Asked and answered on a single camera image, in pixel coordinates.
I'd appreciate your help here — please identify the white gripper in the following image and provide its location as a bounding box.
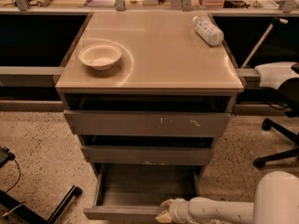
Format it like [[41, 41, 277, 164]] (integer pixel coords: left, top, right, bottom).
[[155, 198, 194, 224]]

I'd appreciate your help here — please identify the grey bottom drawer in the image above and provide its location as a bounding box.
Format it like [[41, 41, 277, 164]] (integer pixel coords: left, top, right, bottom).
[[84, 163, 202, 222]]

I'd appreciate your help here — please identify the grey drawer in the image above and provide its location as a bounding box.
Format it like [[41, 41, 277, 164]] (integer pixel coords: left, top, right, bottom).
[[64, 110, 231, 137], [81, 146, 213, 165], [84, 163, 202, 222]]

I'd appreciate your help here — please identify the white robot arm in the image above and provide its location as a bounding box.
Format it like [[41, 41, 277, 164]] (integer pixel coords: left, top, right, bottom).
[[156, 171, 299, 224]]

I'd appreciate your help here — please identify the grey middle drawer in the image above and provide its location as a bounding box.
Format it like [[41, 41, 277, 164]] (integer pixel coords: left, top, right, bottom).
[[81, 146, 213, 165]]

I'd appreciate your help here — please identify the grey drawer cabinet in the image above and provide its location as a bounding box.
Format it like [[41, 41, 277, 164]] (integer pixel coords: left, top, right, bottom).
[[53, 9, 247, 179]]

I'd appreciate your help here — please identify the grey top drawer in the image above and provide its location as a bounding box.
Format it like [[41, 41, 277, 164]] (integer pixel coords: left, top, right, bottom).
[[64, 110, 231, 137]]

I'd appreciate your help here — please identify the black metal stand base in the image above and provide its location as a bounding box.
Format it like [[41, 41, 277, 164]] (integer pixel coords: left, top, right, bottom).
[[0, 186, 82, 224]]

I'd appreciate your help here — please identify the white paper bowl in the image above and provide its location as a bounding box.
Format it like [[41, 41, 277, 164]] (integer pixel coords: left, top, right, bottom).
[[78, 44, 122, 71]]

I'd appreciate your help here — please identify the clear plastic water bottle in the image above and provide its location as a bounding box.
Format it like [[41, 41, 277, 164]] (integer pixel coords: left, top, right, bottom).
[[192, 16, 224, 47]]

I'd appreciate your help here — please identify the black cable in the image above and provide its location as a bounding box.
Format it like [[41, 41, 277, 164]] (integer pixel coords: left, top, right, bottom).
[[0, 147, 22, 194]]

